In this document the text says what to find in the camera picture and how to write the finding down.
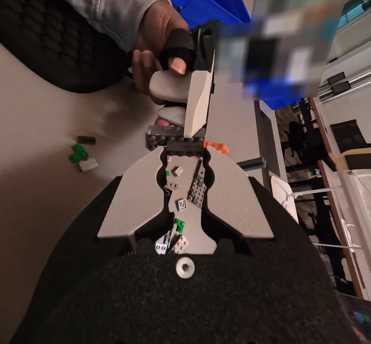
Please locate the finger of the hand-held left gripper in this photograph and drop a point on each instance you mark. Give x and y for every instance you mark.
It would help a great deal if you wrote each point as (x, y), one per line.
(200, 100)

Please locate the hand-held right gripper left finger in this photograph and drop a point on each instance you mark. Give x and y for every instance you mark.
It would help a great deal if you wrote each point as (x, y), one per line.
(133, 205)

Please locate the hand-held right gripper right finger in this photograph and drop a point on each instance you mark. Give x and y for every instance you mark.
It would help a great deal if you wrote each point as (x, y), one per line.
(237, 205)

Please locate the partly built grey lego model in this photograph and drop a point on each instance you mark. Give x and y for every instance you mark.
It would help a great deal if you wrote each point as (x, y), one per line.
(198, 190)

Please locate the grey lego wall section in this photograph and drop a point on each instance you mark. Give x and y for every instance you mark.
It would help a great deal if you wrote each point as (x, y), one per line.
(162, 135)

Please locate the narrow dark grey lego plate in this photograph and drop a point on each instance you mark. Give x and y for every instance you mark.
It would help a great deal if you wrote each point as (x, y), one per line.
(166, 236)

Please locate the small dark grey lego tile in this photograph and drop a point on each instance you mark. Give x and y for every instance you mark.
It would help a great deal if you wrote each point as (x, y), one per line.
(182, 204)

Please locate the bright green corner lego plate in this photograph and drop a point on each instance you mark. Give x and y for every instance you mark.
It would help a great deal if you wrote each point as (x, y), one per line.
(179, 224)

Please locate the light grey square lego brick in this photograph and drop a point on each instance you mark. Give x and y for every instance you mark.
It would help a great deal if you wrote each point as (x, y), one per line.
(180, 244)

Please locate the small dark green lego plate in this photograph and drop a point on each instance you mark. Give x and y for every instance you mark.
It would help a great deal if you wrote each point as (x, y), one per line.
(86, 139)

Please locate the green lego set box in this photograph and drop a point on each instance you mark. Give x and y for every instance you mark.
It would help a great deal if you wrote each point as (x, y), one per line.
(356, 320)

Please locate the person's left hand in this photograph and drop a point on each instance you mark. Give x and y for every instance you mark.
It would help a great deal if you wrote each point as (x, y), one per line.
(156, 28)

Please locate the white stand with wooden board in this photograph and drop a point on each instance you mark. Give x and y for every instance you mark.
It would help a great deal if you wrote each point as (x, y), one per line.
(284, 193)

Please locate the black office chair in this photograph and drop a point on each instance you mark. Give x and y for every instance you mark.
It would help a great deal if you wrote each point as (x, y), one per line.
(301, 138)

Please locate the wooden-edged office desk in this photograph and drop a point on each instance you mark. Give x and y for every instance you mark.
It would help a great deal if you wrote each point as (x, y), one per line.
(333, 205)

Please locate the black square panel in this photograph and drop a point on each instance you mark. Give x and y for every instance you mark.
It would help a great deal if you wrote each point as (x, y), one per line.
(347, 135)

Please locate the silver ceiling pipes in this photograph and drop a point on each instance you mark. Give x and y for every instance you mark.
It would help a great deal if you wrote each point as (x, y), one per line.
(347, 84)

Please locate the black mesh armrest pad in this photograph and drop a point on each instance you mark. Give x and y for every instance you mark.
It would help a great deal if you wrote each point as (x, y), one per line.
(52, 37)

